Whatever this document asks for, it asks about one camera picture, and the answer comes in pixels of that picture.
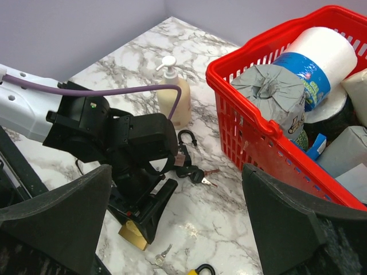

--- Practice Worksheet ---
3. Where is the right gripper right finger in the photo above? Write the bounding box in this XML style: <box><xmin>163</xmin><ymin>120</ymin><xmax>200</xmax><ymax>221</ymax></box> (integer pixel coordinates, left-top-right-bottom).
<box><xmin>241</xmin><ymin>164</ymin><xmax>366</xmax><ymax>274</ymax></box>

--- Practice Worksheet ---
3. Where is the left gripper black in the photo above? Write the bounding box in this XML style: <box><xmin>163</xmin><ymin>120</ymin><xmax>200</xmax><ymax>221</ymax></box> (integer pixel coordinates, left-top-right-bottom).
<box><xmin>108</xmin><ymin>169</ymin><xmax>178</xmax><ymax>244</ymax></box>

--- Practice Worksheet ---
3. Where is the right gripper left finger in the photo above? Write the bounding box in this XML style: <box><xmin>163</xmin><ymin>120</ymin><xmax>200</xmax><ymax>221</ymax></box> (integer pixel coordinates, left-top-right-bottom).
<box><xmin>1</xmin><ymin>164</ymin><xmax>112</xmax><ymax>274</ymax></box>

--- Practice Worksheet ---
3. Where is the brass padlock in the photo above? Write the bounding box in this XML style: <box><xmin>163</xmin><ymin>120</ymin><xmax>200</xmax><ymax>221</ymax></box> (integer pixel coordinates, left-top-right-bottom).
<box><xmin>118</xmin><ymin>220</ymin><xmax>149</xmax><ymax>251</ymax></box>

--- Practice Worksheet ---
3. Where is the small silver brass padlock key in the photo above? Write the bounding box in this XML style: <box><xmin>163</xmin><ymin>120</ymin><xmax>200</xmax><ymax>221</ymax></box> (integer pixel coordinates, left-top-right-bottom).
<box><xmin>154</xmin><ymin>243</ymin><xmax>173</xmax><ymax>266</ymax></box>

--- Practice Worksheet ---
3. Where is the yellow black padlock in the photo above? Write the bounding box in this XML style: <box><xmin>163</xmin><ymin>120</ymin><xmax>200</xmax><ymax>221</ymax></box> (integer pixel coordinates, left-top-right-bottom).
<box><xmin>188</xmin><ymin>264</ymin><xmax>216</xmax><ymax>275</ymax></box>

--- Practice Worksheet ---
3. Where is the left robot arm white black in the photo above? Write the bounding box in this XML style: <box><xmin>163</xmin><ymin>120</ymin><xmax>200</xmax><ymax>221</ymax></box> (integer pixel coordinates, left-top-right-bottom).
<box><xmin>1</xmin><ymin>65</ymin><xmax>178</xmax><ymax>243</ymax></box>

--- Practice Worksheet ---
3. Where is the grey carton box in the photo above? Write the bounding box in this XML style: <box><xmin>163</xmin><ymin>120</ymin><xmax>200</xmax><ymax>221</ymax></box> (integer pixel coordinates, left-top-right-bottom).
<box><xmin>316</xmin><ymin>126</ymin><xmax>366</xmax><ymax>178</ymax></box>

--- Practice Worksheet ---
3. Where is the red plastic shopping basket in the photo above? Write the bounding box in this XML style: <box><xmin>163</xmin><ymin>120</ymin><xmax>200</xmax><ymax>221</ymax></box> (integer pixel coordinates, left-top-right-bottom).
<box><xmin>206</xmin><ymin>5</ymin><xmax>366</xmax><ymax>210</ymax></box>

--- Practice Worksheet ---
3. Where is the beige pump lotion bottle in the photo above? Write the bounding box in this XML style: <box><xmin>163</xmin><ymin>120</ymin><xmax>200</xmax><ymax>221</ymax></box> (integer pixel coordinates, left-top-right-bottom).
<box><xmin>156</xmin><ymin>56</ymin><xmax>192</xmax><ymax>129</ymax></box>

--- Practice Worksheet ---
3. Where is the grey wrapped paper roll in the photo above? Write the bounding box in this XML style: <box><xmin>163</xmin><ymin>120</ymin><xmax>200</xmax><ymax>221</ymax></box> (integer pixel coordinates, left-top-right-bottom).
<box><xmin>231</xmin><ymin>64</ymin><xmax>309</xmax><ymax>150</ymax></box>

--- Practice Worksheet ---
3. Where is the white blue paper roll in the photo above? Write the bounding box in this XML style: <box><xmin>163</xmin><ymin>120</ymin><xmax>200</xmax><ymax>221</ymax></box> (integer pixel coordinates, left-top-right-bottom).
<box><xmin>273</xmin><ymin>27</ymin><xmax>358</xmax><ymax>112</ymax></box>

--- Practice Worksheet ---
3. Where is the black mounting rail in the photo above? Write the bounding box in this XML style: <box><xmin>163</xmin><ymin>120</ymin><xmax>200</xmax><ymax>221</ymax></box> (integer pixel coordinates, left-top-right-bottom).
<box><xmin>1</xmin><ymin>129</ymin><xmax>48</xmax><ymax>208</ymax></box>

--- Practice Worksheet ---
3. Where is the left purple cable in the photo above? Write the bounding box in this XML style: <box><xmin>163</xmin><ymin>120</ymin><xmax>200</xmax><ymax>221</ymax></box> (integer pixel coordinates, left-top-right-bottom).
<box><xmin>2</xmin><ymin>73</ymin><xmax>183</xmax><ymax>120</ymax></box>

